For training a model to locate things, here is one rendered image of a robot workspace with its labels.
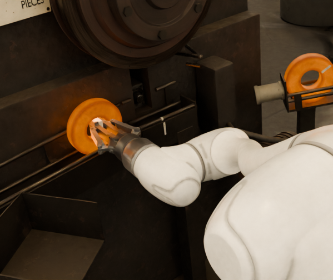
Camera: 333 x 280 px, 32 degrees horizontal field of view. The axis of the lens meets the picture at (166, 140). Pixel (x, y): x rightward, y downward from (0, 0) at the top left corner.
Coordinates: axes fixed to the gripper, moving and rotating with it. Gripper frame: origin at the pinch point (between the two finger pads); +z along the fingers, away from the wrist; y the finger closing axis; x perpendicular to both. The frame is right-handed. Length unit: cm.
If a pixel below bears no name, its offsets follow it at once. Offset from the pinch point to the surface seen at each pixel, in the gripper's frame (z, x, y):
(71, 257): -26.0, -15.6, -23.7
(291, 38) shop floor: 134, -84, 220
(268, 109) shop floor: 72, -81, 137
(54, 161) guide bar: 3.3, -9.2, -12.2
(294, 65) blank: -13, 0, 63
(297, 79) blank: -14, -5, 64
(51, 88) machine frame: 7.8, 9.6, -7.0
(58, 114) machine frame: 6.8, 1.9, -6.8
